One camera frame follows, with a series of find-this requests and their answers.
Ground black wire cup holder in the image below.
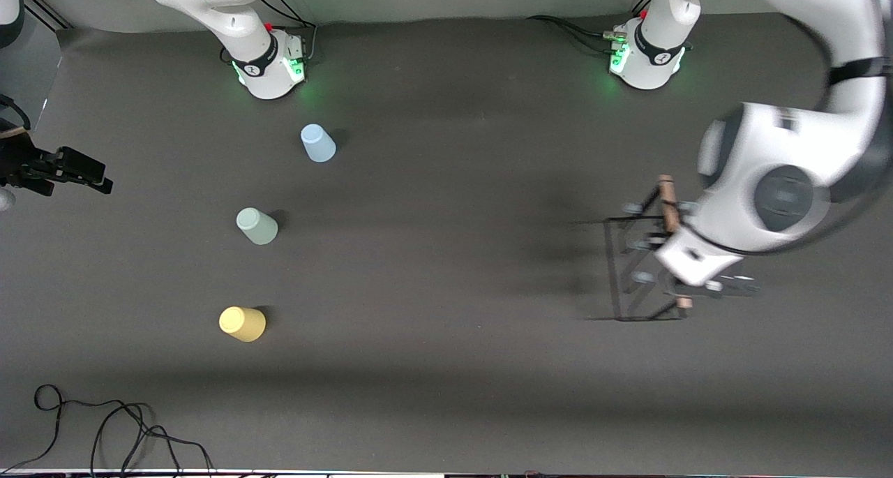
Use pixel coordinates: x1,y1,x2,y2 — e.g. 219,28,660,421
603,174,698,323

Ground pale green cup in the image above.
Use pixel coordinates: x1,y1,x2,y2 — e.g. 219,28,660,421
236,207,279,246

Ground yellow cup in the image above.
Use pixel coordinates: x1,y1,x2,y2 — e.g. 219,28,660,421
219,306,267,343

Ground light blue cup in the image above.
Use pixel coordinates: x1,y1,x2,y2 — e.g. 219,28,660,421
300,124,337,163

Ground loose black cable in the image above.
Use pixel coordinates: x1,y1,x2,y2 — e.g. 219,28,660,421
0,384,216,475

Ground black left arm base cable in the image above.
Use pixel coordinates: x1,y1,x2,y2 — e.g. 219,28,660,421
527,0,653,57

